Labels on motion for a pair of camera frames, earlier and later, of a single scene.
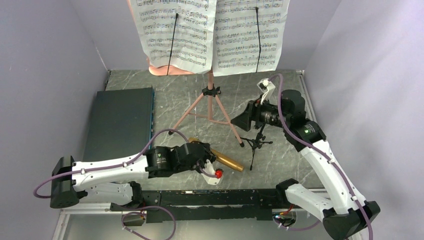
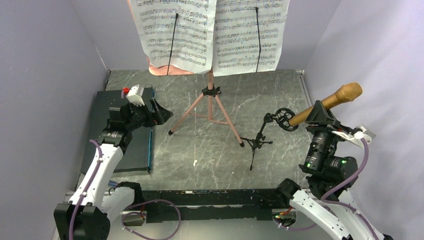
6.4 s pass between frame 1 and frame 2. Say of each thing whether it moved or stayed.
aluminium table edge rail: stayed
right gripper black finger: moved
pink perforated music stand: moved
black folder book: stayed
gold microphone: moved
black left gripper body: moved
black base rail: stayed
